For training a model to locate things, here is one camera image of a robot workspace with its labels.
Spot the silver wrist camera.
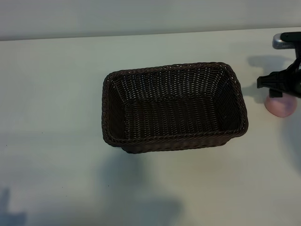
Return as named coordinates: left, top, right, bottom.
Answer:
left=272, top=32, right=301, bottom=50

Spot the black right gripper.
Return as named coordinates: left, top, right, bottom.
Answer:
left=256, top=57, right=301, bottom=98

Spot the pink peach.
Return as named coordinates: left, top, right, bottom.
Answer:
left=264, top=93, right=298, bottom=118

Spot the dark brown wicker basket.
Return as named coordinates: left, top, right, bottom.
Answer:
left=101, top=61, right=249, bottom=154

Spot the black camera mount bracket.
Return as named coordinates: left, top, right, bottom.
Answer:
left=281, top=31, right=301, bottom=59

